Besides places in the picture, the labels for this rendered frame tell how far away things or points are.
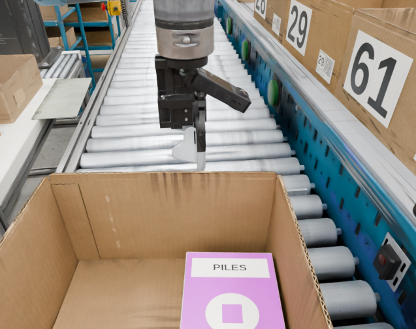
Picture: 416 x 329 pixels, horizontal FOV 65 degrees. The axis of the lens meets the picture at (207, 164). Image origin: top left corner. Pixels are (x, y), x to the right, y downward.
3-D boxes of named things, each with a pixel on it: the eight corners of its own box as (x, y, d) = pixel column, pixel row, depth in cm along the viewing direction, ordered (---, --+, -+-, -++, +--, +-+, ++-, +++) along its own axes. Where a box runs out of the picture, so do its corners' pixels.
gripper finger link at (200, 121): (194, 150, 59) (192, 102, 58) (204, 149, 59) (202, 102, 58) (196, 153, 54) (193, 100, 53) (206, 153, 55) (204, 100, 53)
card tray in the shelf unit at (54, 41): (-1, 55, 204) (-8, 38, 198) (18, 42, 229) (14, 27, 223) (64, 53, 206) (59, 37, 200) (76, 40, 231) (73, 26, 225)
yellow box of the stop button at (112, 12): (108, 13, 179) (105, -1, 175) (123, 12, 180) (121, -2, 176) (103, 18, 168) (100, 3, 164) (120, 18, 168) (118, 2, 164)
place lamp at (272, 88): (264, 99, 92) (267, 76, 88) (269, 99, 93) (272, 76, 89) (271, 110, 87) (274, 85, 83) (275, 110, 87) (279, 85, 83)
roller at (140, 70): (112, 69, 125) (110, 67, 120) (245, 64, 129) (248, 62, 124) (113, 82, 126) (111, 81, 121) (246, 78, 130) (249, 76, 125)
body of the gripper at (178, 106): (160, 113, 62) (155, 48, 55) (206, 111, 63) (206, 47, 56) (160, 132, 56) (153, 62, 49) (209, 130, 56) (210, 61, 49)
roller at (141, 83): (105, 78, 111) (104, 91, 109) (255, 72, 115) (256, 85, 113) (108, 86, 115) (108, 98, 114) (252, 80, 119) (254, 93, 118)
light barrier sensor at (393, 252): (362, 265, 47) (377, 232, 43) (373, 264, 47) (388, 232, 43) (381, 296, 43) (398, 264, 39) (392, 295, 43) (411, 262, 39)
